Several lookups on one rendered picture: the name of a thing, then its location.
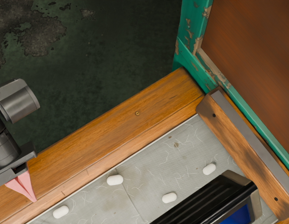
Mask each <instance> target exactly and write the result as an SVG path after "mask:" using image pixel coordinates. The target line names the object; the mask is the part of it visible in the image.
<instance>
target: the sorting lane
mask: <svg viewBox="0 0 289 224"><path fill-rule="evenodd" d="M209 164H214V165H215V166H216V169H215V170H214V171H213V172H212V173H210V174H209V175H205V174H204V173H203V169H204V168H205V167H206V166H207V165H209ZM226 170H231V171H233V172H235V173H237V174H239V175H241V176H243V177H246V176H245V175H244V174H243V172H242V171H241V169H240V168H239V167H238V166H237V164H236V163H235V161H234V160H233V158H232V157H231V156H230V154H229V153H228V152H227V151H226V149H225V148H224V147H223V145H222V144H221V143H220V141H219V140H218V139H217V137H216V136H215V135H214V134H213V133H212V131H211V130H210V129H209V127H208V126H207V125H206V124H205V122H204V121H203V120H202V118H201V117H200V116H199V115H198V114H196V115H195V116H193V117H191V118H190V119H188V120H187V121H185V122H184V123H182V124H180V125H179V126H177V127H176V128H174V129H173V130H171V131H169V132H168V133H167V134H165V135H163V136H162V137H160V138H159V139H157V140H156V141H154V142H153V143H151V144H149V145H148V146H146V147H145V148H143V149H142V150H140V151H138V152H137V153H135V154H134V155H132V156H131V157H129V158H127V159H126V160H124V161H123V162H121V163H120V164H118V165H116V166H115V167H113V168H112V169H110V170H109V171H107V172H106V173H104V174H103V175H101V176H100V177H98V178H96V179H95V180H93V181H92V182H90V183H89V184H87V185H85V186H84V187H82V188H81V189H79V190H78V191H76V192H75V193H73V194H71V195H70V196H68V197H67V198H65V199H64V200H62V201H60V202H59V203H57V204H56V205H54V206H53V207H51V208H50V209H48V210H47V211H45V212H43V213H42V214H40V215H39V216H37V217H36V218H34V219H32V220H31V221H29V222H28V223H26V224H149V223H151V222H152V221H154V220H155V219H157V218H158V217H160V216H161V215H162V214H164V213H165V212H167V211H168V210H170V209H171V208H173V207H174V206H175V205H177V204H178V203H180V202H181V201H183V200H184V199H186V198H187V197H188V196H190V195H191V194H193V193H194V192H196V191H197V190H198V189H200V188H201V187H203V186H204V185H206V184H207V183H209V182H210V181H211V180H213V179H214V178H216V177H217V176H219V175H221V174H222V173H223V172H224V171H226ZM115 175H121V176H122V177H123V182H122V183H121V184H117V185H109V184H108V183H107V178H108V177H110V176H115ZM172 192H173V193H175V194H176V196H177V198H176V200H175V201H171V202H169V203H164V202H163V200H162V197H163V196H164V195H166V194H169V193H172ZM260 201H261V208H262V216H261V217H260V218H259V219H257V220H255V221H254V222H253V223H252V224H274V223H276V222H277V221H278V218H277V217H276V216H275V215H274V213H273V212H272V211H271V209H270V208H269V207H268V205H267V204H266V203H265V201H264V200H263V199H262V198H261V196H260ZM64 205H65V206H67V207H68V209H69V211H68V213H67V214H66V215H64V216H62V217H60V218H55V217H54V216H53V212H54V211H55V210H56V209H58V208H60V207H62V206H64Z"/></svg>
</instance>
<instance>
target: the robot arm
mask: <svg viewBox="0 0 289 224"><path fill-rule="evenodd" d="M38 108H40V104H39V102H38V100H37V98H36V96H35V95H34V93H33V91H32V90H31V89H30V88H29V86H28V85H27V83H26V82H25V80H23V79H20V78H11V79H10V80H8V81H6V82H4V83H2V84H0V114H1V115H2V117H3V118H4V119H5V120H6V121H10V122H11V123H12V124H14V123H15V122H17V121H19V120H20V119H22V118H24V117H25V116H27V115H28V114H30V113H32V112H33V111H35V110H37V109H38ZM33 157H35V158H36V157H37V152H36V150H35V146H34V144H33V143H32V141H29V142H27V143H25V144H24V145H22V146H20V147H19V146H18V145H17V143H16V142H15V140H14V139H13V137H12V136H11V134H10V132H9V131H8V129H7V128H6V127H5V125H4V123H3V121H2V120H1V119H0V186H1V185H3V184H5V186H6V187H8V188H10V189H12V190H15V191H17V192H19V193H21V194H23V195H25V196H26V197H27V198H28V199H30V200H31V201H32V202H36V201H37V198H36V195H35V193H34V190H33V187H32V184H31V179H30V174H29V169H28V163H27V161H28V160H30V159H31V158H33Z"/></svg>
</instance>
